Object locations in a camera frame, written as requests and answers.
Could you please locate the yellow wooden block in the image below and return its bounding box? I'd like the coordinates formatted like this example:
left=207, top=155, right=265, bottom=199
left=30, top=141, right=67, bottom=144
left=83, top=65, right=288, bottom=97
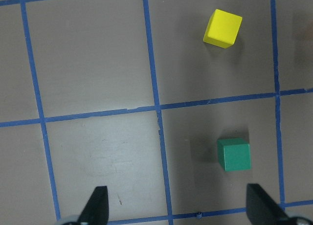
left=202, top=9, right=243, bottom=49

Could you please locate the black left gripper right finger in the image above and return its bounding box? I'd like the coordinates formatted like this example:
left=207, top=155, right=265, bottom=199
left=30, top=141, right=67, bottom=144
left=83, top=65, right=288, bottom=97
left=246, top=183, right=290, bottom=225

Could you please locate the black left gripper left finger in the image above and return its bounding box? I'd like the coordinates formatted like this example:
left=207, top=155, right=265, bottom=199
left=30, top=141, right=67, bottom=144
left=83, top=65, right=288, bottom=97
left=77, top=186, right=109, bottom=225

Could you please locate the green wooden block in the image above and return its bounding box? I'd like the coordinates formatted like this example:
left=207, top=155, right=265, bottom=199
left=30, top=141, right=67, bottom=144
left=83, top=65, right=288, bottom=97
left=217, top=138, right=251, bottom=172

